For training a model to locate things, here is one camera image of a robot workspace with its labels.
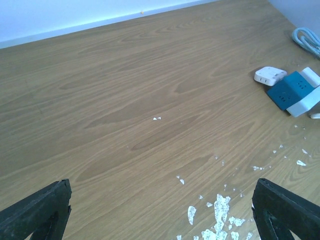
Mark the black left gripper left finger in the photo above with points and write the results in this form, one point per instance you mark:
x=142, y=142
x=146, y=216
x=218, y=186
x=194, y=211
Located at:
x=42, y=215

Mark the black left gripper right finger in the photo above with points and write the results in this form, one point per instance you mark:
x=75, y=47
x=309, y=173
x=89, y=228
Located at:
x=278, y=213

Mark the dark blue cube adapter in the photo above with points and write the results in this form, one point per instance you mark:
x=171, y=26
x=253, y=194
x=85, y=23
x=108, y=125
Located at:
x=290, y=90

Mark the white square plug adapter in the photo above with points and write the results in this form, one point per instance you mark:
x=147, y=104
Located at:
x=269, y=75

